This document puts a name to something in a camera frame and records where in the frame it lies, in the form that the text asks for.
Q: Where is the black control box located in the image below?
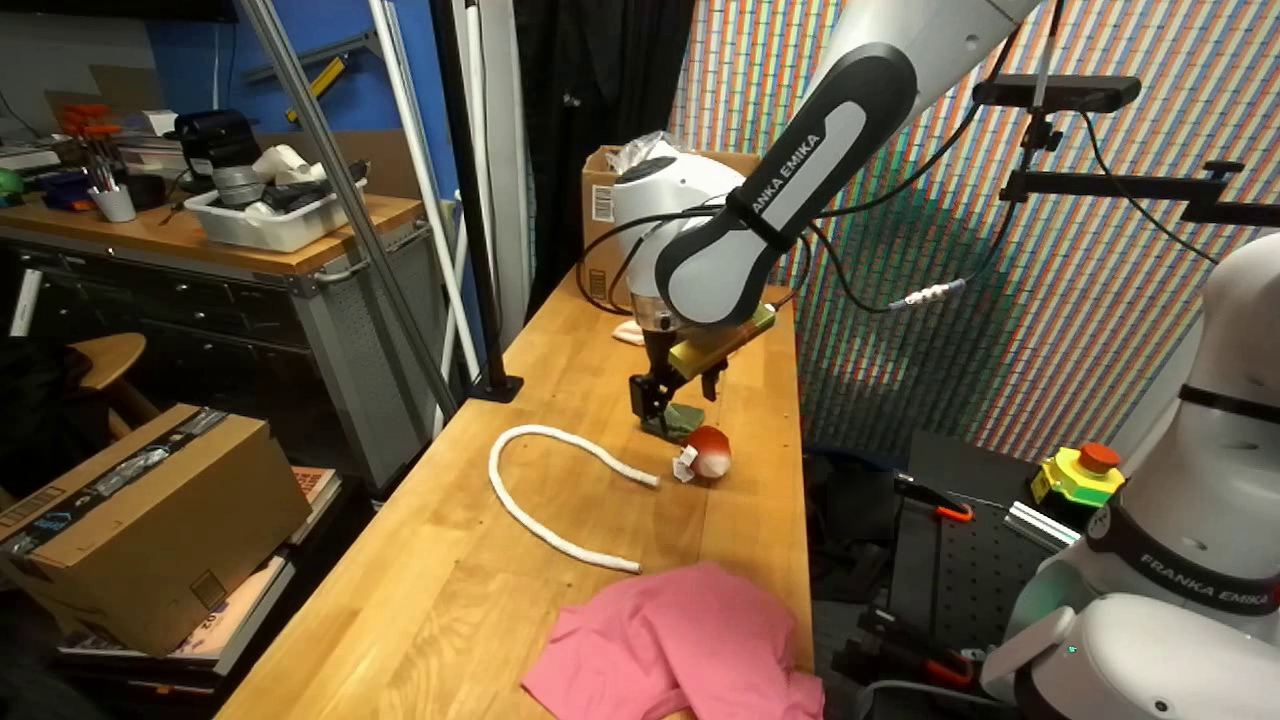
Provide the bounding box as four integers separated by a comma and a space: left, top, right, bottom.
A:
885, 432, 1073, 672

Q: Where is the white plastic tray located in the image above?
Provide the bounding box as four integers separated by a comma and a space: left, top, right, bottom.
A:
181, 177, 355, 258

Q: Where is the white rope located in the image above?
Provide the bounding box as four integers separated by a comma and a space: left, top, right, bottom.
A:
486, 419, 666, 577

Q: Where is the pink cloth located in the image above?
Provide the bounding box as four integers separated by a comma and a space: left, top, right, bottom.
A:
518, 561, 830, 720

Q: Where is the white plastic sheet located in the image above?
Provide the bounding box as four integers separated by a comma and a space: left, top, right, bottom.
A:
614, 130, 698, 186

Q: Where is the black clamp orange handle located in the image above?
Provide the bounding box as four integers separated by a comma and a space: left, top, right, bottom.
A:
890, 473, 985, 527
873, 603, 985, 693

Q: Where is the black vertical post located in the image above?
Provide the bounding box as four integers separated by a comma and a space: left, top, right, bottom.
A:
426, 0, 529, 407

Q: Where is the yellow red emergency stop button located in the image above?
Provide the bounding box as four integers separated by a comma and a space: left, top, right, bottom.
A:
1034, 435, 1132, 512

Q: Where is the white moulded part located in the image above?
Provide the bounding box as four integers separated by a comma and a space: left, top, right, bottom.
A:
211, 139, 331, 211

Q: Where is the black curtain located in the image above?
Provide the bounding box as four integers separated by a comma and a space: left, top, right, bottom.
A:
511, 0, 701, 316

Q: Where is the white panel strip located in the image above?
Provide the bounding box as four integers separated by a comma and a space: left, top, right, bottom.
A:
451, 0, 538, 345

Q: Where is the silver metal pole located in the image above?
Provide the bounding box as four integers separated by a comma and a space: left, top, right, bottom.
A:
236, 0, 465, 416

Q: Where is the black device on bench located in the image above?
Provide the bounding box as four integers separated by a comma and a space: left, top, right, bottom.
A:
172, 109, 263, 171

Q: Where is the cardboard box with black tape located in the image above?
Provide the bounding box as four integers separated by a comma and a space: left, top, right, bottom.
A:
0, 401, 312, 658

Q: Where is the wooden workbench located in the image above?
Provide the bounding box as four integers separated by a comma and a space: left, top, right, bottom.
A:
0, 194, 451, 493

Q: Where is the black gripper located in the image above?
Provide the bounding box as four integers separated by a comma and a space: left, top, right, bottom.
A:
630, 316, 731, 435

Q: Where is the white cup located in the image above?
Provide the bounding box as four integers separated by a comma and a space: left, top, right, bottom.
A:
89, 177, 142, 228

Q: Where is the white tube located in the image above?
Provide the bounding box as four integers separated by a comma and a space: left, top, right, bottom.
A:
370, 0, 490, 394

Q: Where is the black camera mounting bar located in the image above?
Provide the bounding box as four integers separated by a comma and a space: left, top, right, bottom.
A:
1002, 155, 1280, 228

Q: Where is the red plush tomato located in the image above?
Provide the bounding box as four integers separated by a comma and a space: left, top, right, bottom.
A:
669, 426, 735, 487

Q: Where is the black stereo camera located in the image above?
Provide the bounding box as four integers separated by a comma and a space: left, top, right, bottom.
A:
974, 74, 1143, 112

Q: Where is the open cardboard box with label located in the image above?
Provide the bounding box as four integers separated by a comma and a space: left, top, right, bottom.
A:
582, 139, 793, 316

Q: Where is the wooden stool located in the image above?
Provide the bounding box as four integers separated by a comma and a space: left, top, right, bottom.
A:
65, 329, 156, 446

